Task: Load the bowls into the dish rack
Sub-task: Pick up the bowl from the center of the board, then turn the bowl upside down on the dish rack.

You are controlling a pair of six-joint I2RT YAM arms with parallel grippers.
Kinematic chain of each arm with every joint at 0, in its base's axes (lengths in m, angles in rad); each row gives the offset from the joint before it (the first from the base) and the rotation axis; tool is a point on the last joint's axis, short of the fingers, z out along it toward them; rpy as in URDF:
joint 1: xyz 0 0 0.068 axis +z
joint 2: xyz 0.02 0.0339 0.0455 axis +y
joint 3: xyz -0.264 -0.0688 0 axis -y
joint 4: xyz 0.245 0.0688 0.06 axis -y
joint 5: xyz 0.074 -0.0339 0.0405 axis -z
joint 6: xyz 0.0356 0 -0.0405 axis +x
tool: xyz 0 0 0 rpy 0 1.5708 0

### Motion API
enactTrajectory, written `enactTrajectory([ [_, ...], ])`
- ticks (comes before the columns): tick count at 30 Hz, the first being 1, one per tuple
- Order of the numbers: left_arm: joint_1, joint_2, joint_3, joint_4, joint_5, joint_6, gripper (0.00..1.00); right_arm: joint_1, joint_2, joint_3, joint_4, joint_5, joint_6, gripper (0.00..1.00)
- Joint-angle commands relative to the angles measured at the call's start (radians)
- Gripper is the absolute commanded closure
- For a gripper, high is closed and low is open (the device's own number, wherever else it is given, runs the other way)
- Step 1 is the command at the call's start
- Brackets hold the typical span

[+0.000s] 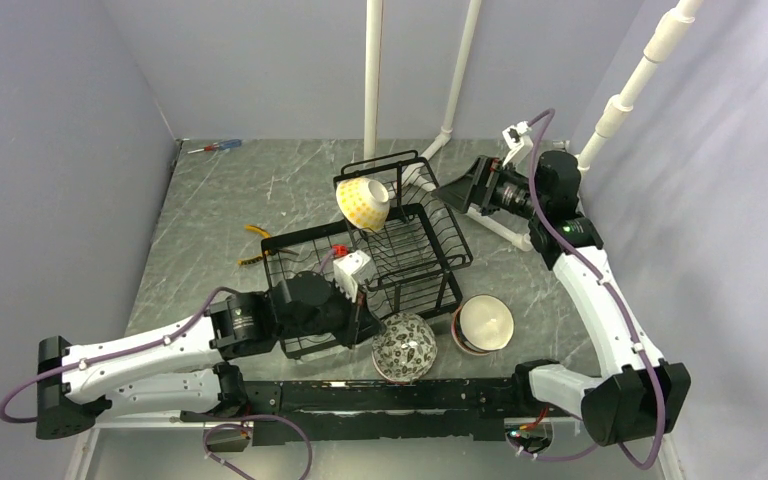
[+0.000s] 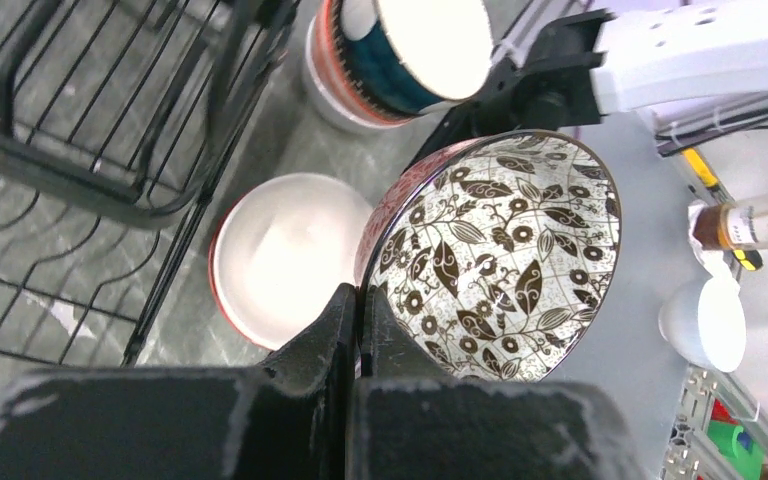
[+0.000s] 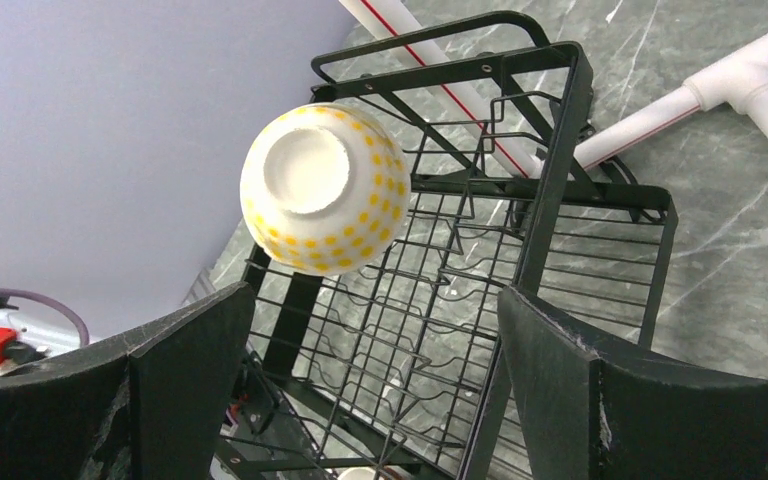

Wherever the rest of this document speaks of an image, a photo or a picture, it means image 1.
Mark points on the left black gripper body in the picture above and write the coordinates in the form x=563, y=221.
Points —
x=339, y=315

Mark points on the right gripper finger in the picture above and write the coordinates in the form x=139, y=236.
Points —
x=462, y=193
x=478, y=174

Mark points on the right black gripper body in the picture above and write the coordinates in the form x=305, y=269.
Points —
x=505, y=191

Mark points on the yellow patterned bowl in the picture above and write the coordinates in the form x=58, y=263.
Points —
x=364, y=202

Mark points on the black floral bowl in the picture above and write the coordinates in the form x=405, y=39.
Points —
x=405, y=349

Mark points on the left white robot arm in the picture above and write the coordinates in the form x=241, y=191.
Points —
x=188, y=364

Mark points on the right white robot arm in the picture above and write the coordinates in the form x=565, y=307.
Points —
x=638, y=394

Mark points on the striped stacked bowls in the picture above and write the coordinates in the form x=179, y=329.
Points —
x=482, y=325

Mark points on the yellow black pliers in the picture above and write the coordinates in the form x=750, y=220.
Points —
x=261, y=255

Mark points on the red blue screwdriver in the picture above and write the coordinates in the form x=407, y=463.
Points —
x=218, y=146

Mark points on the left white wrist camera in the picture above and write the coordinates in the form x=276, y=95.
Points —
x=353, y=271

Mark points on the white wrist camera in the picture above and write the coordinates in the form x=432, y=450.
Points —
x=353, y=271
x=519, y=143

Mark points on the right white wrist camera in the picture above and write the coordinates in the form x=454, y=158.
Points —
x=519, y=143

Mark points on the black wire dish rack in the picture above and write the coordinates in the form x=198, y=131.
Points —
x=416, y=253

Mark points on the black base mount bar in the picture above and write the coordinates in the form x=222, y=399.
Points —
x=482, y=409

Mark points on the white pvc pipe frame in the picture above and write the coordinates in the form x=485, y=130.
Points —
x=670, y=30

